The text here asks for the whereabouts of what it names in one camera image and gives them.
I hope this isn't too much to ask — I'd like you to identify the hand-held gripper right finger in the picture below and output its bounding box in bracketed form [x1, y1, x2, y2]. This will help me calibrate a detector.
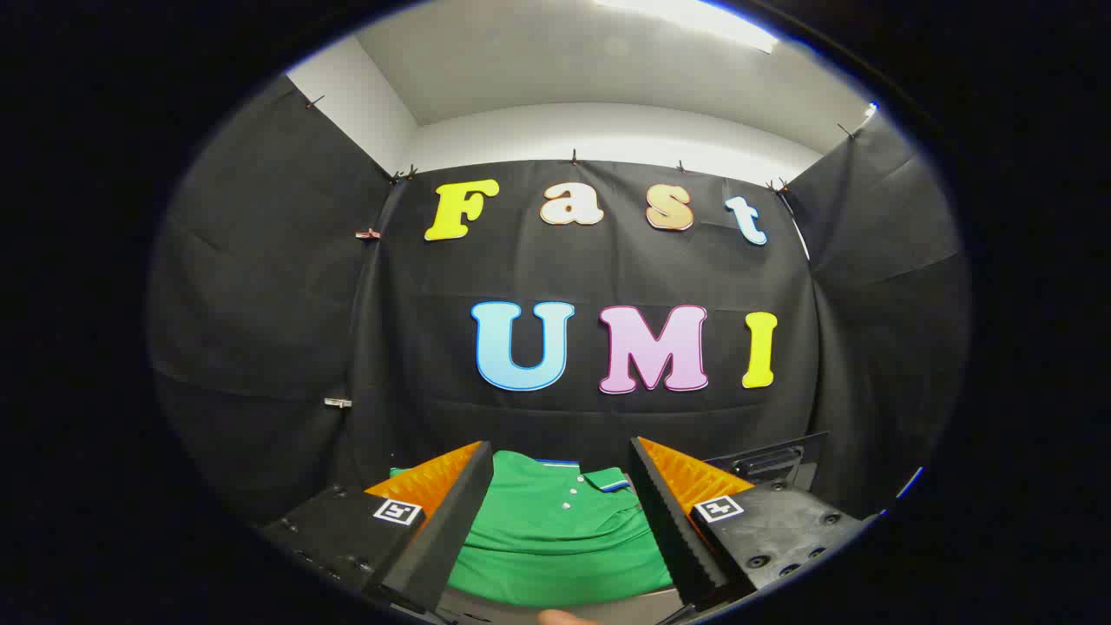
[628, 436, 871, 610]

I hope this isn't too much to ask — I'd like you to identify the black backdrop cloth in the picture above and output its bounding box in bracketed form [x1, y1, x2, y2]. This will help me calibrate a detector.
[146, 74, 971, 522]

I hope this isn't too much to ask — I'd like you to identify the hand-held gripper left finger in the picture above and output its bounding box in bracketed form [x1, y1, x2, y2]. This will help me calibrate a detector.
[259, 439, 496, 615]

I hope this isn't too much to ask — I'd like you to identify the green polo shirt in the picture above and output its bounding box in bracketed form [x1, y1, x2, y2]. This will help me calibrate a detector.
[389, 450, 678, 607]

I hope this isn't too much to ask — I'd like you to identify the dark washing machine lid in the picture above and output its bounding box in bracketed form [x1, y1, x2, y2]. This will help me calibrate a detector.
[705, 431, 830, 496]

